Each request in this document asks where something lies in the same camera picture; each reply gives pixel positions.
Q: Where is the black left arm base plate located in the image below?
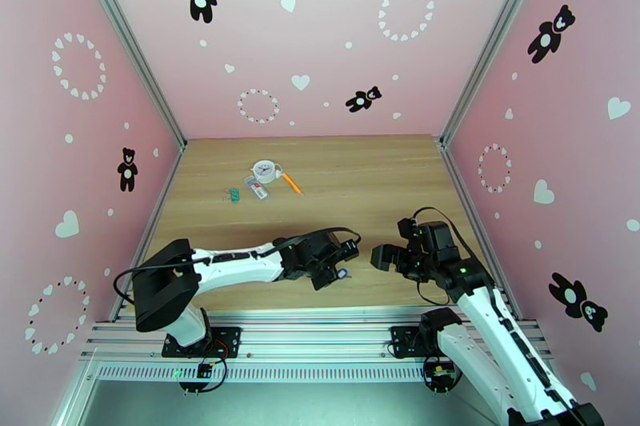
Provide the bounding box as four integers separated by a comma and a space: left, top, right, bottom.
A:
161, 325, 242, 360

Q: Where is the aluminium rail bed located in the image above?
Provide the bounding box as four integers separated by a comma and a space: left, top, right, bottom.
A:
79, 307, 554, 384

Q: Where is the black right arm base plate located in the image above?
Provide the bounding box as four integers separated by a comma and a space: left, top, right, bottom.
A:
389, 324, 426, 360

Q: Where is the white alarm clock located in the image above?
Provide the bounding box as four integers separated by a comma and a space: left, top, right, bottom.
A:
251, 159, 285, 186

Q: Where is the orange pencil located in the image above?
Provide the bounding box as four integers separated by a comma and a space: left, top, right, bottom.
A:
281, 173, 305, 197

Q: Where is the clear pencil lead case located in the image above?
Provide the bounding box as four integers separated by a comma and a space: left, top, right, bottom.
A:
243, 175, 272, 202

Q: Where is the aluminium corner post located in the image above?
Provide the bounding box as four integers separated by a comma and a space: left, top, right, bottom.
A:
67, 0, 189, 149
438, 0, 554, 146

